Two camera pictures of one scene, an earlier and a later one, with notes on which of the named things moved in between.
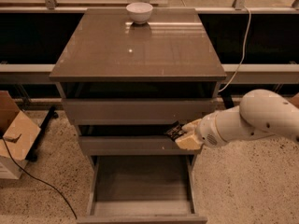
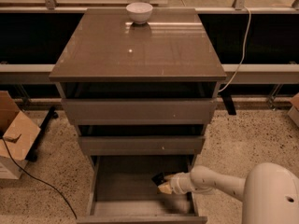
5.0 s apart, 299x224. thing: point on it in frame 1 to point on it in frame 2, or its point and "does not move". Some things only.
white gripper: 207,132 to 177,183
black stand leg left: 33,153 does not move
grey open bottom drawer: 142,189 does not move
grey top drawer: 135,111 does not move
